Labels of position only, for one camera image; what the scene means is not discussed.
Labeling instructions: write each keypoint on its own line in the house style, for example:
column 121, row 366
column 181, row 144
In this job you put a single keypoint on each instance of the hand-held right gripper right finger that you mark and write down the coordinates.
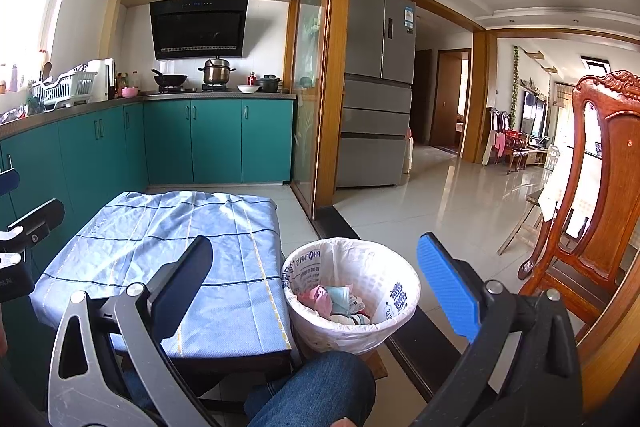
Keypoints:
column 445, row 287

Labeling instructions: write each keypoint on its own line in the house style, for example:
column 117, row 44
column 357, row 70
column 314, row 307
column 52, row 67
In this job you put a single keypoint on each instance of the black wok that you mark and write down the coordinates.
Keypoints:
column 171, row 80

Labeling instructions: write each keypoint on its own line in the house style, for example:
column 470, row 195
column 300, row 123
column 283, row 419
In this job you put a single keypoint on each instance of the grey kitchen countertop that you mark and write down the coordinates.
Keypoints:
column 75, row 109

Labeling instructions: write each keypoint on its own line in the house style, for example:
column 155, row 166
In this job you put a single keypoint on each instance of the grey refrigerator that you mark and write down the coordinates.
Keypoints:
column 375, row 107

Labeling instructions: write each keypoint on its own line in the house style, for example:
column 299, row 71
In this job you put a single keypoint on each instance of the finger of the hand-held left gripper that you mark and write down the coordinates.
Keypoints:
column 7, row 182
column 40, row 217

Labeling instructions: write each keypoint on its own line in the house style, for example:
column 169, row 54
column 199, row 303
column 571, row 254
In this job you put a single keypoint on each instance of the blue face mask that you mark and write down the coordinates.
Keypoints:
column 340, row 299

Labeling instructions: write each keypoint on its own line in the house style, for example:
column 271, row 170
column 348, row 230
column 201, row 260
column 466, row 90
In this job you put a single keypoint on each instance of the blue checked tablecloth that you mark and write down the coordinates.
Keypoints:
column 150, row 227

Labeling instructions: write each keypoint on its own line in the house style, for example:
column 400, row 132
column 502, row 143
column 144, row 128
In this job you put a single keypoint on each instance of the steel cooking pot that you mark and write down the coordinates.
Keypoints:
column 216, row 72

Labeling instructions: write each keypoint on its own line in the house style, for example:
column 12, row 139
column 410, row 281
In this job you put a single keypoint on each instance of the gas stove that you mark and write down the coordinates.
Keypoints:
column 195, row 90

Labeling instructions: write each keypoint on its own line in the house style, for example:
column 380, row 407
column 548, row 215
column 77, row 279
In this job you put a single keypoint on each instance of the black range hood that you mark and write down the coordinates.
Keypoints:
column 200, row 27

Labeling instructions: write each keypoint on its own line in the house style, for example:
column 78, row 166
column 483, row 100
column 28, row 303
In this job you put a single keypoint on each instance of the glass sliding door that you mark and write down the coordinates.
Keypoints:
column 310, row 82

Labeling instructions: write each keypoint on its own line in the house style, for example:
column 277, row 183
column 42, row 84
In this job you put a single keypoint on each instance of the dining table with pale cloth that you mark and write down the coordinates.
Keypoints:
column 550, row 202

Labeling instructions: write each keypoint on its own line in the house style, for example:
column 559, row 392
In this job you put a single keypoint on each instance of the teal lower cabinets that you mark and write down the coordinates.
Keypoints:
column 215, row 142

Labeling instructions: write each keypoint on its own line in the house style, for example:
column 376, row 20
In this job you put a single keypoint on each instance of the pink bowl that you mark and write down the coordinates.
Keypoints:
column 130, row 93

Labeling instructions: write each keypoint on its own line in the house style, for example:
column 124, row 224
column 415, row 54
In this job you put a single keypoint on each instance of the white dish rack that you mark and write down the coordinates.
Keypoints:
column 65, row 89

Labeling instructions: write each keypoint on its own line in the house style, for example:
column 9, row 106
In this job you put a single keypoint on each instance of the red jar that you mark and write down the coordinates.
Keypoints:
column 251, row 79

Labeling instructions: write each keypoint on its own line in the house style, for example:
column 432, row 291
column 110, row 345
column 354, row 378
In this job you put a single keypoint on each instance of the ceiling air vent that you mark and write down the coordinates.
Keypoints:
column 596, row 63

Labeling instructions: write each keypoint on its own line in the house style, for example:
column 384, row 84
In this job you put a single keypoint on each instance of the white bowl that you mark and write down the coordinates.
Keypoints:
column 248, row 89

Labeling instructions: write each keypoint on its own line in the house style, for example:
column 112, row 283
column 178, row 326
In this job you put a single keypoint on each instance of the pink plastic bag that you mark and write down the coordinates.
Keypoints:
column 315, row 299

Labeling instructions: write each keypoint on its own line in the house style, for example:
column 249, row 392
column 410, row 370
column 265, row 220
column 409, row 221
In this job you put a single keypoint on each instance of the green vine garland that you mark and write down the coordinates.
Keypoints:
column 515, row 87

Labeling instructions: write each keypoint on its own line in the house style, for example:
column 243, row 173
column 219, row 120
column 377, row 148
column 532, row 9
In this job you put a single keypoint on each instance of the carved wooden chair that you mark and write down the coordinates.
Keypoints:
column 600, row 217

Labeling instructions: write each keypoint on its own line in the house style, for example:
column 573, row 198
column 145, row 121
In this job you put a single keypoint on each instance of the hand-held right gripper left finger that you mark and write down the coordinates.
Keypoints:
column 182, row 282

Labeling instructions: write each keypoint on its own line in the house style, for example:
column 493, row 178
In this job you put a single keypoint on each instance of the red wooden armchair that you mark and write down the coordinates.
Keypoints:
column 515, row 142

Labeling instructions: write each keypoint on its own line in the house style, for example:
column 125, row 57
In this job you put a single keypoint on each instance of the white lined trash bin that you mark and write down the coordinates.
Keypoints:
column 400, row 302

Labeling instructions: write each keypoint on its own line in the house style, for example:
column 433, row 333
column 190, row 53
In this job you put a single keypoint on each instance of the white kitchen appliance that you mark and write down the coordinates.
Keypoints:
column 102, row 79

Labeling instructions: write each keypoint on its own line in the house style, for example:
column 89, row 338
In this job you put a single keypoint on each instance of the black casserole pot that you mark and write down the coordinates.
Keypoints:
column 270, row 85

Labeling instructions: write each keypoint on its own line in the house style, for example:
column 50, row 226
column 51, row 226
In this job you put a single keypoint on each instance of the wooden interior doorway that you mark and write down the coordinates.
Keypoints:
column 450, row 107

